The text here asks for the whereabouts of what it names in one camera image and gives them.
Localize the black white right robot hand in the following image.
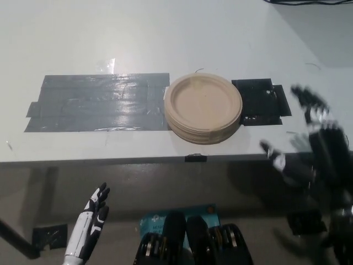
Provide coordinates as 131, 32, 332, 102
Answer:
259, 84, 353, 194

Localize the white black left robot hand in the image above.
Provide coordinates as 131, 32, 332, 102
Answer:
63, 182, 111, 261

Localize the beige paper plate stack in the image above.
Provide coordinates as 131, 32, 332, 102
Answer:
164, 72, 243, 145

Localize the black floor tape patch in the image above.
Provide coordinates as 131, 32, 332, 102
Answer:
32, 222, 68, 251
286, 209, 328, 236

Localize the black slanted table leg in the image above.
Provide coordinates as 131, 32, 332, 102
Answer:
0, 219, 40, 259

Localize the black tape square patch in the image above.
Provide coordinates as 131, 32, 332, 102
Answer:
231, 78, 292, 127

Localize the teal cardboard box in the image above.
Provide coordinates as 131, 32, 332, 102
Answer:
138, 203, 222, 249

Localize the small black tape strip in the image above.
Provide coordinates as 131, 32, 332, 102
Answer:
184, 153, 208, 163

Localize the clear tape piece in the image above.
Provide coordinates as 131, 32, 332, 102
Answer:
93, 57, 116, 75

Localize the grey duct tape patch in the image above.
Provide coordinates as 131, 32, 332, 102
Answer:
24, 72, 170, 134

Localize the black cables bundle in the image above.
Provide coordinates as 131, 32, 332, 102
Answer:
264, 0, 353, 7

